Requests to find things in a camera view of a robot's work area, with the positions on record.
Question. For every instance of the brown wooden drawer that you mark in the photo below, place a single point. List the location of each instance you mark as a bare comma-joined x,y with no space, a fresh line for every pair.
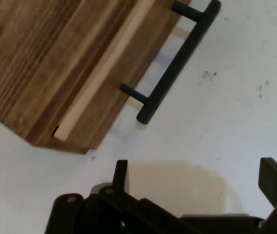
118,80

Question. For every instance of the brown wooden cabinet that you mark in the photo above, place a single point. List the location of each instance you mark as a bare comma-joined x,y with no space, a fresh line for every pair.
19,61

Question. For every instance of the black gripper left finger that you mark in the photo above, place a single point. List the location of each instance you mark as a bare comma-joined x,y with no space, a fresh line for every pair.
97,214

